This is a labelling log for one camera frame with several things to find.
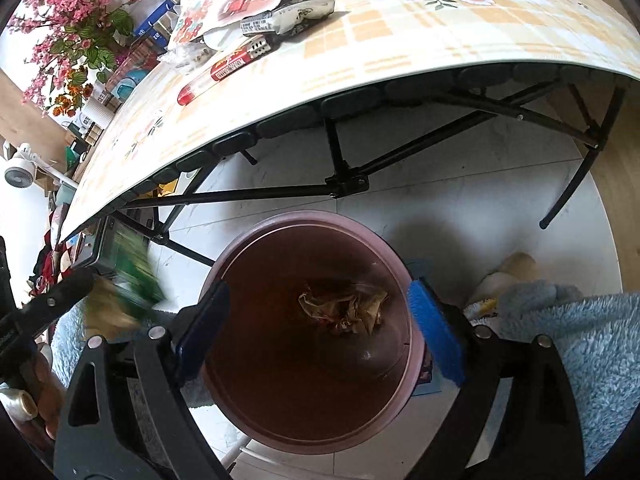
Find brown paper wrapper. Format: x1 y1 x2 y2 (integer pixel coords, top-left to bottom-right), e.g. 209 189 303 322
297 282 390 335

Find small green snack packet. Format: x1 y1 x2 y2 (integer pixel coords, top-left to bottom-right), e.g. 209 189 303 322
112 235 165 320

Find red sausage stick wrapper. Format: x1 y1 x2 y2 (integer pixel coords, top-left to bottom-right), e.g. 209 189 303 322
177 35 274 106

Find clear plastic bag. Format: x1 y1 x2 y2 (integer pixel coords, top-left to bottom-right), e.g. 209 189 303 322
158 41 216 70

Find floral white snack bag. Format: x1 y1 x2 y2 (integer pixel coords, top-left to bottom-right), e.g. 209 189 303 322
167 0 298 52

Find silver blue wrapper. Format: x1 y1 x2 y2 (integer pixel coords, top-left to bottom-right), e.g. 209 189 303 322
240 0 335 37

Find dark red trash bin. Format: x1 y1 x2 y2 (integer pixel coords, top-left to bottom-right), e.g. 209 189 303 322
202 210 425 455

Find person's left hand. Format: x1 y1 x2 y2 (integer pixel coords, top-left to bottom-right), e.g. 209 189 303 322
21 351 65 440

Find white desk fan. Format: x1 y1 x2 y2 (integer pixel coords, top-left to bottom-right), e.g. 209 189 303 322
3 142 80 191

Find light blue fluffy robe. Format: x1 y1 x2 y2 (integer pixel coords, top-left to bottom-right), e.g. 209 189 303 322
464 281 639 472

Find white cylindrical vase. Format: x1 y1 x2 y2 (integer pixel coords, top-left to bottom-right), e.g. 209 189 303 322
81 96 115 130

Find orange flowers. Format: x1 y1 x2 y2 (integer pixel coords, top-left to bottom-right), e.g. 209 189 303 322
46 84 93 118

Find woven plaid basket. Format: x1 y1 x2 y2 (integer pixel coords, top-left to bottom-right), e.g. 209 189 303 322
102 38 164 103

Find pink cherry blossom bouquet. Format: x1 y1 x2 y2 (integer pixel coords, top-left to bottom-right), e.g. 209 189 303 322
8 0 143 114

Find yellow plaid tablecloth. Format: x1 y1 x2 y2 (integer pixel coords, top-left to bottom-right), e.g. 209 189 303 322
62 0 639 235

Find black folding table frame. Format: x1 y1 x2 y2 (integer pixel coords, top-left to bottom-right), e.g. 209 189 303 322
109 78 628 266

